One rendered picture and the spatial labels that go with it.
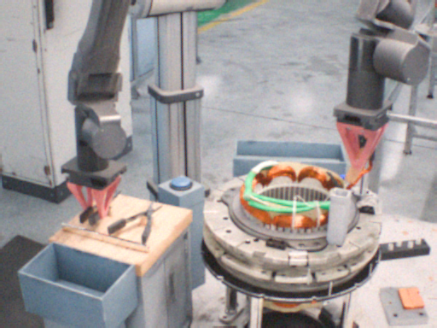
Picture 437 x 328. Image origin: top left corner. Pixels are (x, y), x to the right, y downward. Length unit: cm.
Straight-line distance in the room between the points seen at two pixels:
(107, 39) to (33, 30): 221
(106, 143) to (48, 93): 226
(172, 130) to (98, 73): 51
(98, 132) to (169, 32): 50
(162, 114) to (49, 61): 179
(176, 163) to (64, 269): 49
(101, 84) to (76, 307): 36
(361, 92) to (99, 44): 39
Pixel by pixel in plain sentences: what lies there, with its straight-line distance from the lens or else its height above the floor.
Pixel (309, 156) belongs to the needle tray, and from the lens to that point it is 151.
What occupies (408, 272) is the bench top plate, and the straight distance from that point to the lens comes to 158.
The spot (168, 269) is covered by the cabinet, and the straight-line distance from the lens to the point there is 119.
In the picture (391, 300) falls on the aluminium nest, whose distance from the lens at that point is 145.
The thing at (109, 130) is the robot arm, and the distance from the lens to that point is 99.
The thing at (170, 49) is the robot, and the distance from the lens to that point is 144.
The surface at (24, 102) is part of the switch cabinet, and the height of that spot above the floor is 57.
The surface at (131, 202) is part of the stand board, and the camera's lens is 124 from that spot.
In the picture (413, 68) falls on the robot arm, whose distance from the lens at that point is 88.
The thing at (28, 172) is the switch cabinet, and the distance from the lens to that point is 353.
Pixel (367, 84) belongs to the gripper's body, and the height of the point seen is 138.
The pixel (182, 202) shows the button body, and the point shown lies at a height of 102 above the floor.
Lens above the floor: 166
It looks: 26 degrees down
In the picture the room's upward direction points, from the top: straight up
